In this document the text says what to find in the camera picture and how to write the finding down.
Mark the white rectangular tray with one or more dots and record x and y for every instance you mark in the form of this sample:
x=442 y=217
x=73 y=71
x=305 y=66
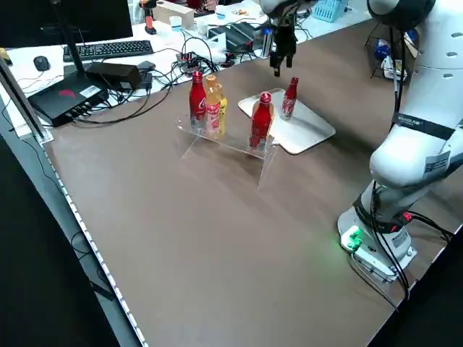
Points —
x=307 y=126

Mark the white paper cup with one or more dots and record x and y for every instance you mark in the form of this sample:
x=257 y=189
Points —
x=202 y=26
x=176 y=23

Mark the usb hub with plugs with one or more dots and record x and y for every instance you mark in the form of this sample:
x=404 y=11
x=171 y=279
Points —
x=188 y=63

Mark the aluminium frame post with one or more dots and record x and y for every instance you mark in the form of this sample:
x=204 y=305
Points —
x=29 y=108

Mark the orange black drill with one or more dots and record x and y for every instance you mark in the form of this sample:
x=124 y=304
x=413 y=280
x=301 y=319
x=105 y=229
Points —
x=149 y=20

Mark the white desk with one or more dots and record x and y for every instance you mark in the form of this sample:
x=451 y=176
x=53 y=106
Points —
x=162 y=39

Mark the yellow drink bottle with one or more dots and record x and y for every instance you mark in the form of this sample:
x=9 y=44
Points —
x=223 y=112

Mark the black power supply box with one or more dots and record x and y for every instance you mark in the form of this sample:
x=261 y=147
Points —
x=235 y=36

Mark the clear acrylic stepped shelf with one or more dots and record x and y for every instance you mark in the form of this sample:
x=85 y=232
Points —
x=231 y=142

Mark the black box red logo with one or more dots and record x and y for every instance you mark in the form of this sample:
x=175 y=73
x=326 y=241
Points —
x=65 y=99

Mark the white yellow snack packet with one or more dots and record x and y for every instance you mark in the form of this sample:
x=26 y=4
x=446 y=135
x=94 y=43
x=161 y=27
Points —
x=393 y=67

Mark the black keyboard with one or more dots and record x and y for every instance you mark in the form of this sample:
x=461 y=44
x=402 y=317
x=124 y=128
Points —
x=108 y=50

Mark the tan cardboard box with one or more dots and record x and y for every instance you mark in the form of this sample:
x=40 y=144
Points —
x=175 y=12

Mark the blue cracker bag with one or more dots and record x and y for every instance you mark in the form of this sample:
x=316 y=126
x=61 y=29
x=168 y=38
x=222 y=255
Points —
x=382 y=48

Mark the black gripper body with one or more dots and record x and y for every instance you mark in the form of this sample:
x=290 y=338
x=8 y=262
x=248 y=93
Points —
x=285 y=41

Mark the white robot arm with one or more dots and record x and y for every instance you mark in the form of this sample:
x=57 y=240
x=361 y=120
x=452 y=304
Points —
x=434 y=90

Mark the black computer mouse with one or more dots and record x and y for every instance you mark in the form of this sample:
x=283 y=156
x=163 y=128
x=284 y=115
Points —
x=41 y=63

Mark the aluminium camera post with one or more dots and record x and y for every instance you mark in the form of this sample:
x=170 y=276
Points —
x=267 y=43

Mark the black monitor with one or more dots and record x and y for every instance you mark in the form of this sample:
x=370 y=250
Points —
x=90 y=18

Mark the black rectangular box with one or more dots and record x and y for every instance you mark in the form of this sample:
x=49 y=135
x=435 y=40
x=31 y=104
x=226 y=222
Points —
x=115 y=74

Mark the black monitor stand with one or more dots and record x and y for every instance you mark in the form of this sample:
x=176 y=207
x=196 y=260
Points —
x=70 y=43

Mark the light blue plastic basket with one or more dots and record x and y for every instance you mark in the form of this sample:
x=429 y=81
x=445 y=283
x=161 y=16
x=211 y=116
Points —
x=325 y=9

